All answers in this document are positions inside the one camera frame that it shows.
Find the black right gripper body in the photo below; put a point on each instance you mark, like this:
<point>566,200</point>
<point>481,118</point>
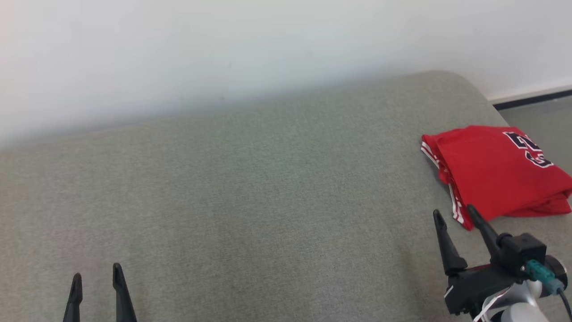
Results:
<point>478,286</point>

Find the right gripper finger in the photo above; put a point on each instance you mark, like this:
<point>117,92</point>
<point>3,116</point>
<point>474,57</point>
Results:
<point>487,235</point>
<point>449,250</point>

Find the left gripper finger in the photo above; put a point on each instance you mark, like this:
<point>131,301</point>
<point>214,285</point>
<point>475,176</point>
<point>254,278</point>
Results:
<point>73,299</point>
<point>123,297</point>

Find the red shirt white sleeves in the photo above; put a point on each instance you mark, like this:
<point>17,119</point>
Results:
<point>487,174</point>

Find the grey fabric sofa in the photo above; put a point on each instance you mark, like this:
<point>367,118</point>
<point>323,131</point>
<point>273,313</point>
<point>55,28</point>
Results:
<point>246,201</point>

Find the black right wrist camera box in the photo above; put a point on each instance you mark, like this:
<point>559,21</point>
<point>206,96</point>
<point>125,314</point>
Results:
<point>523,248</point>

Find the white wall baseboard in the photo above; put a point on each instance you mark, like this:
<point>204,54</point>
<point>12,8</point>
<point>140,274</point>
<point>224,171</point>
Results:
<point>527,93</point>

